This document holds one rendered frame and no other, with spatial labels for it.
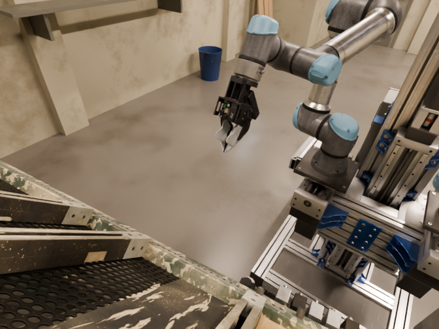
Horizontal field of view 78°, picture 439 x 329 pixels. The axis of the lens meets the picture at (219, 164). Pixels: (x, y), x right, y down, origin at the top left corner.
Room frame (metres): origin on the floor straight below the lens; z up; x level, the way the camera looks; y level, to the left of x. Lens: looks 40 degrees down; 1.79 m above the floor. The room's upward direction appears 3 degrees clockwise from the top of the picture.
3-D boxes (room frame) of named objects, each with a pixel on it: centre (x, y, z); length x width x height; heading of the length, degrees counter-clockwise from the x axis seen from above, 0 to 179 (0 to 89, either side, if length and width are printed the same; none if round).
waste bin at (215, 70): (4.39, 0.25, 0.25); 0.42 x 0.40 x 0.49; 146
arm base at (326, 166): (0.93, -0.48, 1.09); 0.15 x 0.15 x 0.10
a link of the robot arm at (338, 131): (0.94, -0.48, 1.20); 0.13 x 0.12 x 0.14; 43
